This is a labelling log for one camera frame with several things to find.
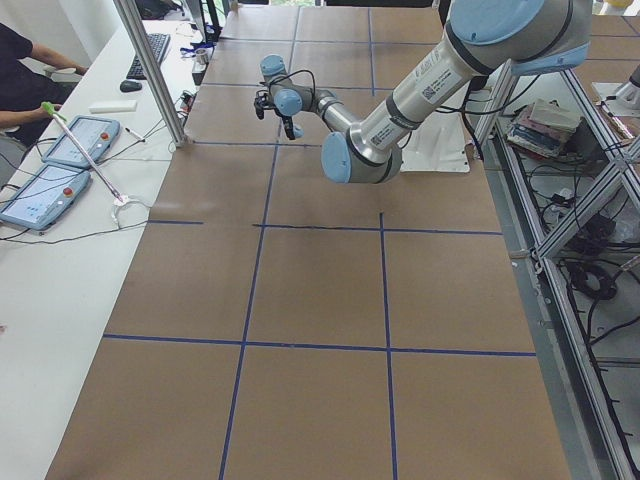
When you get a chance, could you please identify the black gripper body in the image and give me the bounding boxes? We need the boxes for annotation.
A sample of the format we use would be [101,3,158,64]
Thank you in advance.
[281,116,295,140]

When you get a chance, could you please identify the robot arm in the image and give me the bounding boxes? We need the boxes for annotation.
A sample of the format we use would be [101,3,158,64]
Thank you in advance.
[254,0,592,184]

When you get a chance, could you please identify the silver metal cylinder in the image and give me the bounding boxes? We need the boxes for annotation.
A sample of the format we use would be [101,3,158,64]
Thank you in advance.
[193,48,209,72]

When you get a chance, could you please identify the black marker pen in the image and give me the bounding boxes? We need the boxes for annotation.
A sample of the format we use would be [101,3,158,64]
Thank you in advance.
[125,127,146,143]

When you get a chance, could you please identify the black keyboard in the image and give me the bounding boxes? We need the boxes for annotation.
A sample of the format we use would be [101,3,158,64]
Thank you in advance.
[125,32,171,81]

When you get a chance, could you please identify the black computer mouse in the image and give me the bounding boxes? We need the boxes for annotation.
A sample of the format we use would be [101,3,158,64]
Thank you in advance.
[119,79,142,93]

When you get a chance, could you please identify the white foam block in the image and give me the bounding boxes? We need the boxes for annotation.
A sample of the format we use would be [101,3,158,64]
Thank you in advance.
[88,100,138,113]

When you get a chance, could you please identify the metal grabber stick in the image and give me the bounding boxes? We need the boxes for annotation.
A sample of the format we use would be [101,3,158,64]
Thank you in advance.
[41,102,149,229]

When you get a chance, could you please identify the far teach pendant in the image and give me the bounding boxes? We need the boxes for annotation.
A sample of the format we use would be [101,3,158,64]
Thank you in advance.
[42,115,121,169]

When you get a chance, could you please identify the teach pendant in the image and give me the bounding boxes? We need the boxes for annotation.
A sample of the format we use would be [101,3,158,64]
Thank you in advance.
[42,115,121,169]
[1,164,91,231]

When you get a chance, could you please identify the brown paper table cover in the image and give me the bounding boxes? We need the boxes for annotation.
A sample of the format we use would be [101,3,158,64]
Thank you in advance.
[44,5,621,480]

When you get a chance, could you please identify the stack of books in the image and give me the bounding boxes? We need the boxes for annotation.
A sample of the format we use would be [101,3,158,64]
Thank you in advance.
[506,99,582,158]

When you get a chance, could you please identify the near teach pendant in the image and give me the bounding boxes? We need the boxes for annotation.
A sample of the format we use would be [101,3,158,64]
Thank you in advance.
[1,164,91,231]

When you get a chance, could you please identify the seated person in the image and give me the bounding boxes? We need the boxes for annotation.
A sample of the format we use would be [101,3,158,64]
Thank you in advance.
[1,24,88,147]

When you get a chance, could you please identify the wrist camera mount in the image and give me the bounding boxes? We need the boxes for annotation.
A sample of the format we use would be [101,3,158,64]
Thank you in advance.
[253,90,274,120]

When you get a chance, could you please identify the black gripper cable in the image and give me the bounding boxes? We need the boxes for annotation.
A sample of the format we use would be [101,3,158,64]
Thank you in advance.
[257,69,319,101]

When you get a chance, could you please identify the white camera mast base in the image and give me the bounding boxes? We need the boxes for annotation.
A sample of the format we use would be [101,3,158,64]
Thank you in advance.
[401,114,470,173]

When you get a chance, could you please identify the aluminium frame post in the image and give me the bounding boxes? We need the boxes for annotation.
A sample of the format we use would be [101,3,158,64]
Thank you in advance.
[113,0,187,148]

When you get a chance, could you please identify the aluminium table frame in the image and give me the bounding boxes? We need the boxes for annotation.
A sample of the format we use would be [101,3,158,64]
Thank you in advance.
[465,58,639,479]

